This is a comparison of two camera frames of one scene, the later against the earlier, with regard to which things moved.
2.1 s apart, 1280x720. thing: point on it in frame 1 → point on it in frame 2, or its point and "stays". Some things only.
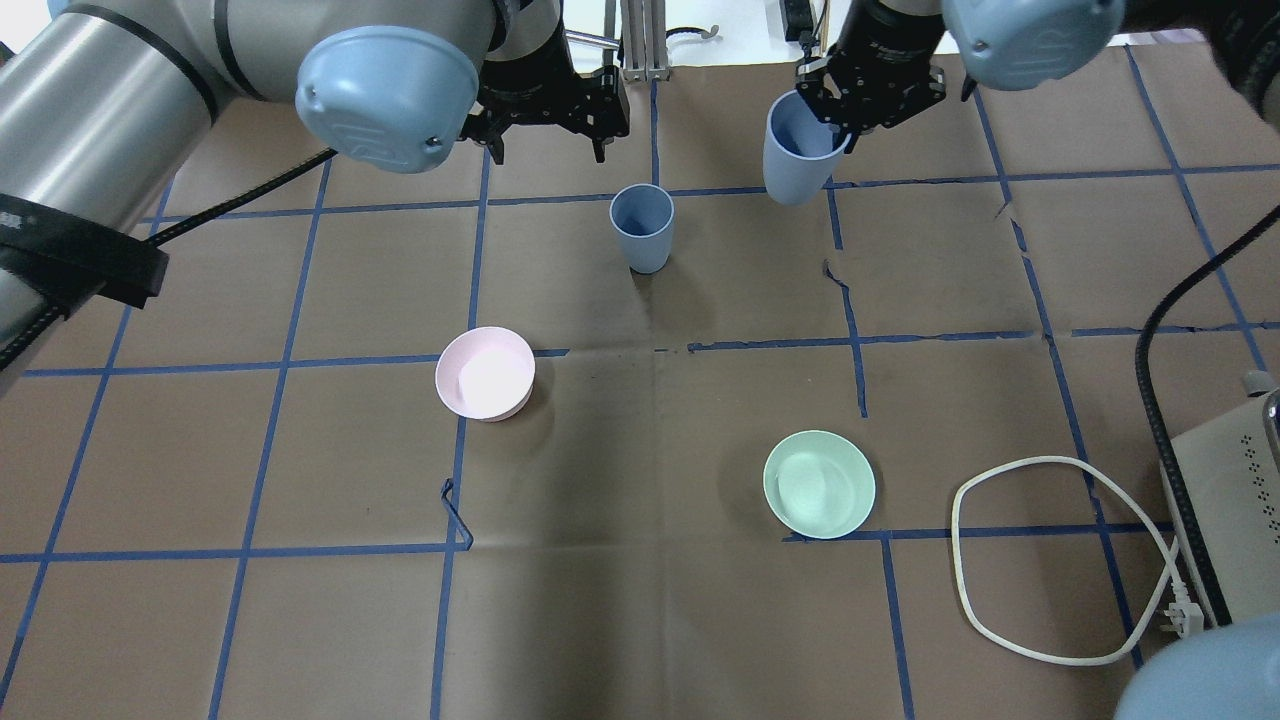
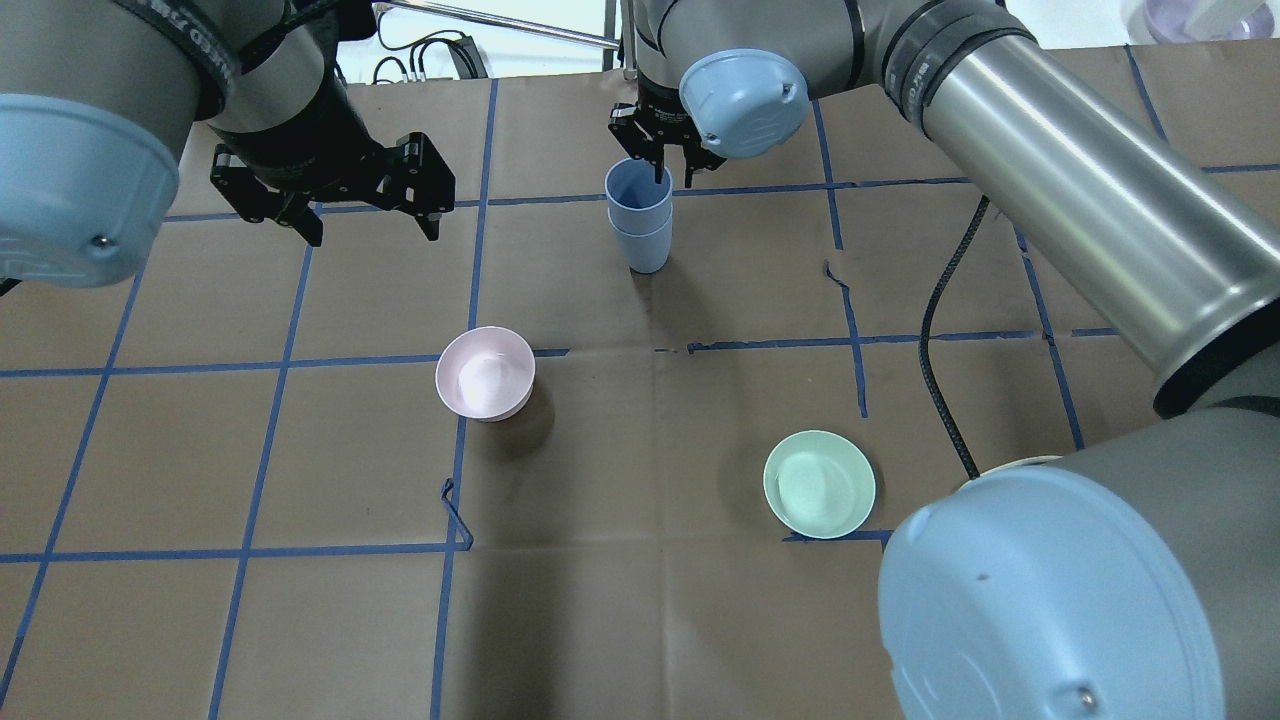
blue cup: [643, 218] stays
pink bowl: [486, 373] stays
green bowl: [820, 484] stays
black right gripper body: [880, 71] → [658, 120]
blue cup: [801, 151] → [640, 209]
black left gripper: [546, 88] → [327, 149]
